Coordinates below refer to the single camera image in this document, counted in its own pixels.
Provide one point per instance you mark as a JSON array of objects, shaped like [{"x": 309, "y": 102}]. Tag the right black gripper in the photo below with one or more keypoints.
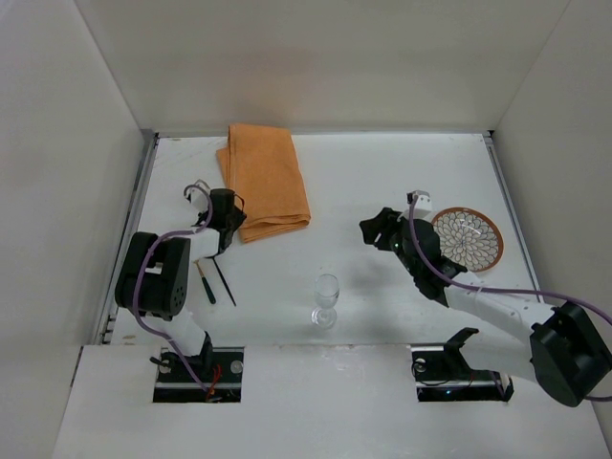
[{"x": 386, "y": 229}]

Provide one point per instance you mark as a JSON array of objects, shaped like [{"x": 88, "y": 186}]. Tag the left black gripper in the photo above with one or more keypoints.
[{"x": 233, "y": 222}]

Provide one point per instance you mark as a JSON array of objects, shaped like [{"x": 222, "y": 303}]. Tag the orange cloth placemat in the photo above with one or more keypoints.
[{"x": 260, "y": 164}]

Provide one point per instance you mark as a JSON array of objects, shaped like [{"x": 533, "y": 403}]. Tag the clear wine glass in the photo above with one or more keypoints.
[{"x": 326, "y": 295}]

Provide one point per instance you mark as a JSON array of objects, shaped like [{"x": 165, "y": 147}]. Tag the floral patterned ceramic plate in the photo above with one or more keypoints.
[{"x": 469, "y": 238}]

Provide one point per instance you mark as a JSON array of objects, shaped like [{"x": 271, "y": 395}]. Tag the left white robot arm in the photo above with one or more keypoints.
[{"x": 154, "y": 275}]

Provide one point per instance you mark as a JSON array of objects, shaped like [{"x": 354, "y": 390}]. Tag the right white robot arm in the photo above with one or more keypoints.
[{"x": 559, "y": 347}]

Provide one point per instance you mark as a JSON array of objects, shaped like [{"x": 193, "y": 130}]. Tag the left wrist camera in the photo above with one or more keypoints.
[{"x": 197, "y": 194}]

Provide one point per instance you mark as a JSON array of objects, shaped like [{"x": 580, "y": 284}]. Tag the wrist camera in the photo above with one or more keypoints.
[
  {"x": 197, "y": 194},
  {"x": 420, "y": 203}
]

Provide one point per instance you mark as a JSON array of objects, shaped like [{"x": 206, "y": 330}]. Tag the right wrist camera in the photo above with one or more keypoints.
[{"x": 420, "y": 203}]

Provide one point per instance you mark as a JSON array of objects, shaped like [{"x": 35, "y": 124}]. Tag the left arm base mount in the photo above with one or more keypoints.
[{"x": 222, "y": 378}]

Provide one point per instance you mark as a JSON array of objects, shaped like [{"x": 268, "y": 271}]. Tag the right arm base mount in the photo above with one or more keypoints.
[{"x": 442, "y": 375}]

